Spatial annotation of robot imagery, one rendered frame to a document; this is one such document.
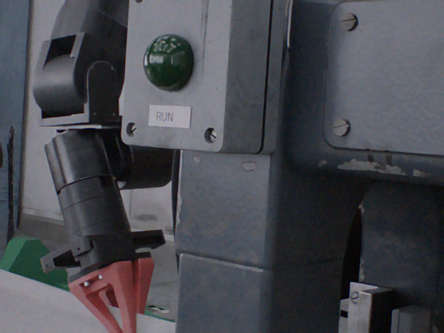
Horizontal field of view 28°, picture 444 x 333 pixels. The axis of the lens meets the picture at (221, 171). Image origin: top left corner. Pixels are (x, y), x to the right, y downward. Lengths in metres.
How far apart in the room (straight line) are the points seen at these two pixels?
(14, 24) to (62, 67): 8.32
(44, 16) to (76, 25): 8.34
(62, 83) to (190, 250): 0.33
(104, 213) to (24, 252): 5.37
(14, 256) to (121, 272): 5.36
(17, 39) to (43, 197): 1.60
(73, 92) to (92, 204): 0.10
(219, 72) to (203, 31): 0.02
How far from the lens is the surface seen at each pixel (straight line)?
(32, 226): 9.13
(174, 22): 0.47
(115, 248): 0.78
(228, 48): 0.45
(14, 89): 9.13
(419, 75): 0.44
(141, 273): 0.80
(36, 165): 9.13
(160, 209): 7.82
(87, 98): 0.80
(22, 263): 6.15
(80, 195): 0.80
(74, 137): 0.82
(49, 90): 0.83
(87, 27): 0.82
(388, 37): 0.45
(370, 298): 0.66
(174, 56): 0.45
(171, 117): 0.47
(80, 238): 0.77
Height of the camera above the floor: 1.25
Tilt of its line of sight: 3 degrees down
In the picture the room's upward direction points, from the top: 4 degrees clockwise
